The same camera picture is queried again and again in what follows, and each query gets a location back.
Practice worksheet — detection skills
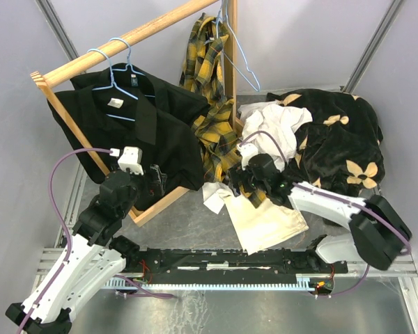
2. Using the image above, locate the rear black shirt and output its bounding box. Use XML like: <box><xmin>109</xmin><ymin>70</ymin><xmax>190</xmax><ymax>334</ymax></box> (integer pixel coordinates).
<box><xmin>70</xmin><ymin>63</ymin><xmax>210</xmax><ymax>125</ymax></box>

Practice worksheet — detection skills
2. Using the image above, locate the purple cable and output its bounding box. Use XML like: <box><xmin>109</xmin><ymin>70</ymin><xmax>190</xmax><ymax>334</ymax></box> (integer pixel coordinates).
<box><xmin>15</xmin><ymin>147</ymin><xmax>119</xmax><ymax>334</ymax></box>
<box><xmin>238</xmin><ymin>130</ymin><xmax>412</xmax><ymax>299</ymax></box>

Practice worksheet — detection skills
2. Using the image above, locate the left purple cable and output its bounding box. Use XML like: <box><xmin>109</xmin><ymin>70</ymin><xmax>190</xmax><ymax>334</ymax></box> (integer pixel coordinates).
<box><xmin>15</xmin><ymin>147</ymin><xmax>119</xmax><ymax>334</ymax></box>

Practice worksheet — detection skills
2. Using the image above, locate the wooden clothes rack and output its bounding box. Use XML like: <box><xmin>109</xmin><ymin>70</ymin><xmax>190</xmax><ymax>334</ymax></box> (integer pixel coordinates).
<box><xmin>29</xmin><ymin>0</ymin><xmax>245</xmax><ymax>228</ymax></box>

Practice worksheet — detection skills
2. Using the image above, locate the cream folded cloth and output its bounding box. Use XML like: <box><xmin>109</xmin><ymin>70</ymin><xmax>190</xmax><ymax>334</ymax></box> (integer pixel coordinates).
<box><xmin>224</xmin><ymin>196</ymin><xmax>309</xmax><ymax>255</ymax></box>

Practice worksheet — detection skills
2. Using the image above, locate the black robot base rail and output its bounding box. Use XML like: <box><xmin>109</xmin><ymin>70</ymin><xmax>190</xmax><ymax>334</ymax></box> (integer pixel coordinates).
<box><xmin>123</xmin><ymin>248</ymin><xmax>348</xmax><ymax>285</ymax></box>

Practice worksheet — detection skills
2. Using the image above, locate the yellow plaid shirt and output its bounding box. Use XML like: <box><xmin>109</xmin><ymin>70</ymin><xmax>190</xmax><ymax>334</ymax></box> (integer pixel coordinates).
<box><xmin>179</xmin><ymin>12</ymin><xmax>269</xmax><ymax>209</ymax></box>

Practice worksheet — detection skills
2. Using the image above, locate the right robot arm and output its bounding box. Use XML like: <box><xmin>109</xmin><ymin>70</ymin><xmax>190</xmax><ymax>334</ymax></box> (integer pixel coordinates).
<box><xmin>228</xmin><ymin>154</ymin><xmax>412</xmax><ymax>272</ymax></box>

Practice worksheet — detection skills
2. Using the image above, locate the empty blue wire hanger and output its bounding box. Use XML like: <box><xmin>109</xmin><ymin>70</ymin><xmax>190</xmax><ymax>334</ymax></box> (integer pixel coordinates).
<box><xmin>220</xmin><ymin>0</ymin><xmax>261</xmax><ymax>93</ymax></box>

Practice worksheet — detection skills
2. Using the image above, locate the black shirt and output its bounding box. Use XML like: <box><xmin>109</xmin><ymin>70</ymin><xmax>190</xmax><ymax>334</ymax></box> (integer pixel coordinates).
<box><xmin>70</xmin><ymin>63</ymin><xmax>210</xmax><ymax>125</ymax></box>
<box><xmin>56</xmin><ymin>86</ymin><xmax>204</xmax><ymax>193</ymax></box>

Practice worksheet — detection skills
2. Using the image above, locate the blue hanger front shirt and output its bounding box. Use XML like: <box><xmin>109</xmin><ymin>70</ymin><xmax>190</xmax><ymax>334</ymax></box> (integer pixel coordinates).
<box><xmin>86</xmin><ymin>47</ymin><xmax>140</xmax><ymax>122</ymax></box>

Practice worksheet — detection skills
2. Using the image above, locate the black floral blanket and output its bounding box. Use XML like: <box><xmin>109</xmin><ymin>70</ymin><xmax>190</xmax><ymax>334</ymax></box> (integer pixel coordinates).
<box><xmin>266</xmin><ymin>88</ymin><xmax>385</xmax><ymax>197</ymax></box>

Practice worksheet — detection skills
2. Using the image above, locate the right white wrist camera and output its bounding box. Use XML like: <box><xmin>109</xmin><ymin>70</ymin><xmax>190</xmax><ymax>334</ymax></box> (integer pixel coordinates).
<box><xmin>237</xmin><ymin>143</ymin><xmax>258</xmax><ymax>170</ymax></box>

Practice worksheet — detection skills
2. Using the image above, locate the blue hanger rear shirt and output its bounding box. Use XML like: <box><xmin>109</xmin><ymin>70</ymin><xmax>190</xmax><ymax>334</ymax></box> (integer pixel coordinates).
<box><xmin>109</xmin><ymin>37</ymin><xmax>146</xmax><ymax>88</ymax></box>

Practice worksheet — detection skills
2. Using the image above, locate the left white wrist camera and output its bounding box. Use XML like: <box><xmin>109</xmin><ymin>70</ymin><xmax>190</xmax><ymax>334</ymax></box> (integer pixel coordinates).
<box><xmin>109</xmin><ymin>146</ymin><xmax>144</xmax><ymax>175</ymax></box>

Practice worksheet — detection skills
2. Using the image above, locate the blue hanger shirt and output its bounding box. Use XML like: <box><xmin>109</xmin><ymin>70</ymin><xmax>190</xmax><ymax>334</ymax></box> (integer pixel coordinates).
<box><xmin>86</xmin><ymin>47</ymin><xmax>140</xmax><ymax>122</ymax></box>
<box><xmin>109</xmin><ymin>37</ymin><xmax>146</xmax><ymax>88</ymax></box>

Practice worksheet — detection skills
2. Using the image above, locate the front black shirt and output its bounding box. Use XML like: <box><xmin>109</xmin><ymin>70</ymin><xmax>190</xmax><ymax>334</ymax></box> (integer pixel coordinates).
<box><xmin>56</xmin><ymin>86</ymin><xmax>204</xmax><ymax>193</ymax></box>

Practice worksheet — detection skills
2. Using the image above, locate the white cable duct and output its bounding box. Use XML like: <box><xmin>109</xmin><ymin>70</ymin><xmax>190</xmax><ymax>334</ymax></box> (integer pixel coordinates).
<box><xmin>104</xmin><ymin>273</ymin><xmax>332</xmax><ymax>290</ymax></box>

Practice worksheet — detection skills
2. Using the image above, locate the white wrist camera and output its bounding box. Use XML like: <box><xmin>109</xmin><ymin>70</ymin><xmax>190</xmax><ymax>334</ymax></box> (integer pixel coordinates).
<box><xmin>109</xmin><ymin>146</ymin><xmax>144</xmax><ymax>175</ymax></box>
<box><xmin>237</xmin><ymin>143</ymin><xmax>258</xmax><ymax>170</ymax></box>

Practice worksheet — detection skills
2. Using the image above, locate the white shirt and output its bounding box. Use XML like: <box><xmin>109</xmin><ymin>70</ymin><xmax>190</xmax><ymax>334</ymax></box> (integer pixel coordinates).
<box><xmin>239</xmin><ymin>100</ymin><xmax>313</xmax><ymax>171</ymax></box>

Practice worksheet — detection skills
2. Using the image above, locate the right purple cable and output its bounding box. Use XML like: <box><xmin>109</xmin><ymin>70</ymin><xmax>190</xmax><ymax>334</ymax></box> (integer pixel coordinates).
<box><xmin>238</xmin><ymin>130</ymin><xmax>412</xmax><ymax>299</ymax></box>

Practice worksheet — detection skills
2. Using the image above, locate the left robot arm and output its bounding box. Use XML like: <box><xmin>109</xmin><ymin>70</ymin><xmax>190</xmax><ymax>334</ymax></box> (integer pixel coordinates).
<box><xmin>5</xmin><ymin>166</ymin><xmax>152</xmax><ymax>333</ymax></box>

